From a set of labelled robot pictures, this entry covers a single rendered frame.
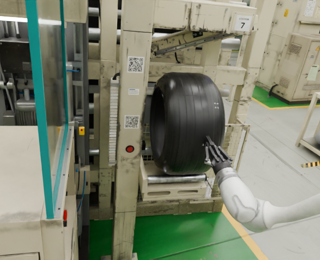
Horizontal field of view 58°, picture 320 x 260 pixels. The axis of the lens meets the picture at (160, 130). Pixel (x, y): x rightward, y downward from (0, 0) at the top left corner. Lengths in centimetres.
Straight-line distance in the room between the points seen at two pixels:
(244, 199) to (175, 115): 51
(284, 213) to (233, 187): 21
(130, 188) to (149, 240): 89
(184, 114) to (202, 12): 59
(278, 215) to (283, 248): 161
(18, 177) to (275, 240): 227
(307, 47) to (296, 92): 84
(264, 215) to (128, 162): 75
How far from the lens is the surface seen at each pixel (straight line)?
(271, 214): 120
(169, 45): 178
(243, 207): 106
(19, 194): 96
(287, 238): 290
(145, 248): 245
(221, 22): 170
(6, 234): 91
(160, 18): 160
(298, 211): 114
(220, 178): 115
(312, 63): 606
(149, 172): 182
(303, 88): 618
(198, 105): 137
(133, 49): 134
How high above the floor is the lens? 186
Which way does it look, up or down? 27 degrees down
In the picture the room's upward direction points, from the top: 7 degrees clockwise
